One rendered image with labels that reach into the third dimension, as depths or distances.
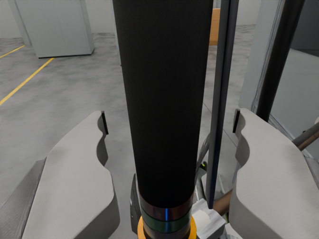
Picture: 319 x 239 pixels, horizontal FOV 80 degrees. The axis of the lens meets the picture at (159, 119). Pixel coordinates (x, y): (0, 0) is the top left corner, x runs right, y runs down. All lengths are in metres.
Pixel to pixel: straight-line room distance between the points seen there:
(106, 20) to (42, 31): 5.35
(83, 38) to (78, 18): 0.58
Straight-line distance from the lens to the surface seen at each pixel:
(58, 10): 7.48
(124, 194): 2.14
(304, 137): 0.31
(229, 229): 0.73
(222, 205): 0.21
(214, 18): 8.29
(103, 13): 12.37
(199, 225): 0.19
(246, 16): 14.33
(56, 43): 7.67
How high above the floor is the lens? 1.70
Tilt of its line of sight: 33 degrees down
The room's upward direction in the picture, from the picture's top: 2 degrees counter-clockwise
